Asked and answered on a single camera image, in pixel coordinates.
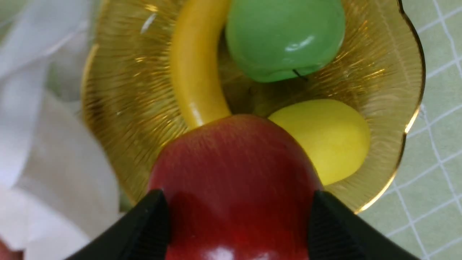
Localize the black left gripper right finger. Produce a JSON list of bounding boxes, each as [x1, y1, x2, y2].
[[308, 191, 417, 260]]

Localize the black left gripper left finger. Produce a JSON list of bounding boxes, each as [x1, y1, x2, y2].
[[67, 190, 170, 260]]

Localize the red apple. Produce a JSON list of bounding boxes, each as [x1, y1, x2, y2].
[[149, 114, 322, 260]]

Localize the white plastic bag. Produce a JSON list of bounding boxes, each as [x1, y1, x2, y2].
[[1, 0, 120, 260]]

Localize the green checkered tablecloth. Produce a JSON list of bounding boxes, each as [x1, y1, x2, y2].
[[360, 0, 462, 260]]

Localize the yellow lemon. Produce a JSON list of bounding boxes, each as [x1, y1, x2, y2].
[[269, 99, 371, 186]]

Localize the green apple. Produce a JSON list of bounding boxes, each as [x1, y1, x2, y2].
[[225, 0, 345, 82]]

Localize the yellow banana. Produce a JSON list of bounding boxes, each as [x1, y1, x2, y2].
[[170, 0, 231, 129]]

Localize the gold wire fruit basket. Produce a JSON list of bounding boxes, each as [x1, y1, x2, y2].
[[82, 0, 426, 213]]

